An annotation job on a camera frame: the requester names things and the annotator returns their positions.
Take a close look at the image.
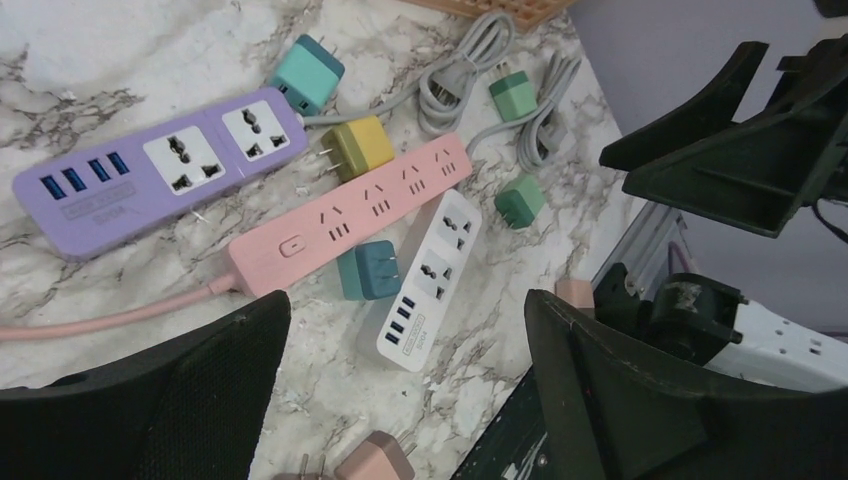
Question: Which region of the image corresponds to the grey cable of white strip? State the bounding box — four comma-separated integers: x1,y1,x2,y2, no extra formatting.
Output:
465,52,584,175

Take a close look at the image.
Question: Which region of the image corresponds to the dark teal plug adapter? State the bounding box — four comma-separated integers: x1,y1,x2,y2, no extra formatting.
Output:
336,240,402,301

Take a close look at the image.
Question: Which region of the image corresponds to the pink cable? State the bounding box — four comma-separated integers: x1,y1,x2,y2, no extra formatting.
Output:
0,274,237,343

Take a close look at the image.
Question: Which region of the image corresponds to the orange plastic file rack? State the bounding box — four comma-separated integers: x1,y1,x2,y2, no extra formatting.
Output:
406,0,577,32

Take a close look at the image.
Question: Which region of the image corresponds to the pink power strip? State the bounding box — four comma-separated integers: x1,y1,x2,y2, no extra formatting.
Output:
212,133,472,297

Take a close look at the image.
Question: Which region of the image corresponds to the purple power strip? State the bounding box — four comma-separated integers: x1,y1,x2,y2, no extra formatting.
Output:
12,87,309,261

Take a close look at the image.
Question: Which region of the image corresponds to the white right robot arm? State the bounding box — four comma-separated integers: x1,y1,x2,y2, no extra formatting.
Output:
600,37,847,392

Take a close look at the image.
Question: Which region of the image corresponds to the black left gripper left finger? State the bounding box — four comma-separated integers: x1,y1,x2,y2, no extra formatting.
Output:
1,290,291,479

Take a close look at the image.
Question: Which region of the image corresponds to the grey cable of purple strip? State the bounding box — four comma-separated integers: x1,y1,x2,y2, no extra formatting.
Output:
301,11,517,138

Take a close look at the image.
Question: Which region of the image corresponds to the yellow plug adapter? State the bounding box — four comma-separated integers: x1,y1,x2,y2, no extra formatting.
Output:
320,115,395,183

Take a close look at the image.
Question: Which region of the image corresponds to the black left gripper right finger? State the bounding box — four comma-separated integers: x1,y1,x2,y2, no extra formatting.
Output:
524,290,847,479

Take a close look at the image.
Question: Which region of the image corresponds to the white power strip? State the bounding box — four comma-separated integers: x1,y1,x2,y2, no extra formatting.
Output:
356,189,483,372

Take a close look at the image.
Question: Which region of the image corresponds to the pink plug adapter at edge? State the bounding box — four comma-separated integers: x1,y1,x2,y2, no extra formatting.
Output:
555,279,595,318

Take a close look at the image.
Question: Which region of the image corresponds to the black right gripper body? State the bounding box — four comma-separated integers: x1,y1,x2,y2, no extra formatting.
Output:
599,36,847,238

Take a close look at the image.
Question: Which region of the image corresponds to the green plug adapter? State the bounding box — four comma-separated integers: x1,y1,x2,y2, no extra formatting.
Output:
494,173,546,230
489,62,537,122

